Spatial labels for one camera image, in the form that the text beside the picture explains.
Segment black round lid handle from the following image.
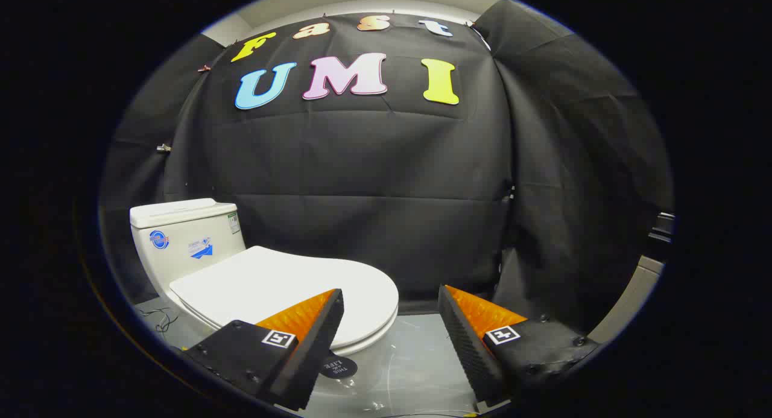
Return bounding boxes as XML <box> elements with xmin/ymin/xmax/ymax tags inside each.
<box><xmin>318</xmin><ymin>355</ymin><xmax>358</xmax><ymax>379</ymax></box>

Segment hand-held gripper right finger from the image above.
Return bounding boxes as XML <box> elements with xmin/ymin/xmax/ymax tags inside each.
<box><xmin>438</xmin><ymin>284</ymin><xmax>601</xmax><ymax>407</ymax></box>

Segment white toilet seat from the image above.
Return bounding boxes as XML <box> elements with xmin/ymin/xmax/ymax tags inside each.
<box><xmin>181</xmin><ymin>297</ymin><xmax>400</xmax><ymax>356</ymax></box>

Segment black backdrop cloth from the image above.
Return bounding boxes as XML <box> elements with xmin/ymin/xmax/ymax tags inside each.
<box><xmin>100</xmin><ymin>0</ymin><xmax>675</xmax><ymax>334</ymax></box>

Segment thin black floor cable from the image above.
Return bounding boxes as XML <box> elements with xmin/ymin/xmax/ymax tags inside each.
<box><xmin>138</xmin><ymin>308</ymin><xmax>179</xmax><ymax>334</ymax></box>

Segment slotted metal frame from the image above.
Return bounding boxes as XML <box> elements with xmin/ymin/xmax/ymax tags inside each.
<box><xmin>647</xmin><ymin>212</ymin><xmax>675</xmax><ymax>245</ymax></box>

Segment white toilet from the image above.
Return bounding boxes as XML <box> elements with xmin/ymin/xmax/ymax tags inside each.
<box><xmin>129</xmin><ymin>198</ymin><xmax>400</xmax><ymax>401</ymax></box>

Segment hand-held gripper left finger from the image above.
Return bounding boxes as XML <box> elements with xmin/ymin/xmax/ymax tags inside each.
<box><xmin>181</xmin><ymin>288</ymin><xmax>346</xmax><ymax>411</ymax></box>

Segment white toilet lid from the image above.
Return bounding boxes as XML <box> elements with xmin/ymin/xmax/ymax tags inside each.
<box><xmin>169</xmin><ymin>245</ymin><xmax>400</xmax><ymax>349</ymax></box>

